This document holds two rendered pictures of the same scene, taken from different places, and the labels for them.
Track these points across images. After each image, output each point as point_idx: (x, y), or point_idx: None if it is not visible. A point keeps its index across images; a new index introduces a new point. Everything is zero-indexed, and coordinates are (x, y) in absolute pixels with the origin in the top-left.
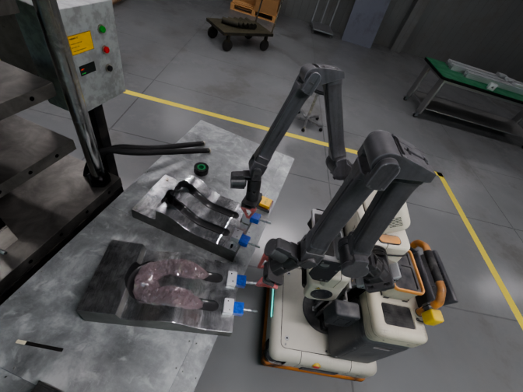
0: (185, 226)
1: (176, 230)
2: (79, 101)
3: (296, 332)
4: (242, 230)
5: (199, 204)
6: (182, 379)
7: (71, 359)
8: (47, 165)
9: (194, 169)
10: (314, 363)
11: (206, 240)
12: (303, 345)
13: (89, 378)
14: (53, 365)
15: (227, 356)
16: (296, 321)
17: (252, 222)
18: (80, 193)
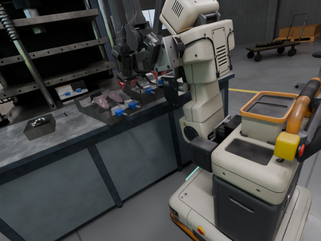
0: (129, 86)
1: (128, 91)
2: (112, 42)
3: (197, 195)
4: (153, 88)
5: (144, 81)
6: (80, 131)
7: (65, 118)
8: (103, 69)
9: None
10: (198, 225)
11: (133, 92)
12: (196, 206)
13: (62, 123)
14: (61, 118)
15: (155, 203)
16: (202, 189)
17: (159, 83)
18: (116, 87)
